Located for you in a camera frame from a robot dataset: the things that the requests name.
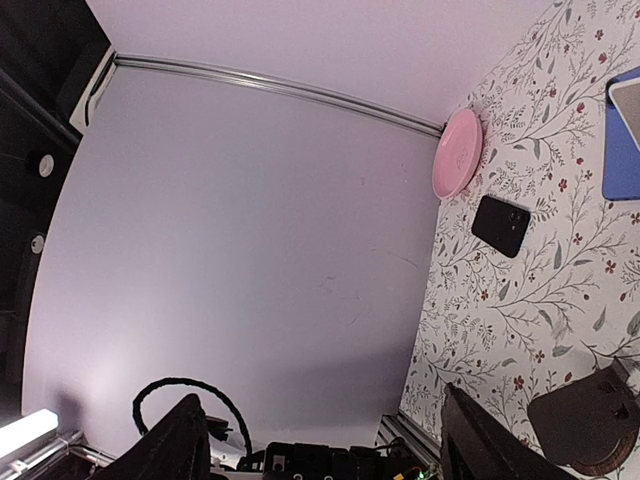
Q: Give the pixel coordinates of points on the white grey phone stand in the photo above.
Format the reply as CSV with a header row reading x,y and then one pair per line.
x,y
624,94

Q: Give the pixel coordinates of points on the blue phone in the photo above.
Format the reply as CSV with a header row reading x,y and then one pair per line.
x,y
621,157

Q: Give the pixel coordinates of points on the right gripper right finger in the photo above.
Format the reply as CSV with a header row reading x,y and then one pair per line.
x,y
477,446

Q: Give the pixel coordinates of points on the front aluminium rail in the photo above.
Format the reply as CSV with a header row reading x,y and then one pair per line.
x,y
398,436

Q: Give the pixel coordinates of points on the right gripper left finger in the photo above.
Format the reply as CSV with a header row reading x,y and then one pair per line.
x,y
177,447

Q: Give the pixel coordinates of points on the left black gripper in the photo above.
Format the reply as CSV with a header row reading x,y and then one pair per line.
x,y
314,461

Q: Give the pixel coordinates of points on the left aluminium frame post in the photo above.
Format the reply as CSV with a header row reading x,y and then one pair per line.
x,y
280,86

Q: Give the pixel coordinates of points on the pink plate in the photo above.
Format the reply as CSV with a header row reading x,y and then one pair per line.
x,y
457,155

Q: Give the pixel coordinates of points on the black round base stand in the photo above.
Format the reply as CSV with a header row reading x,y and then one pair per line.
x,y
590,425

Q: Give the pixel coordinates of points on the black phone far left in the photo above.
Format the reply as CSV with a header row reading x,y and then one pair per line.
x,y
501,225

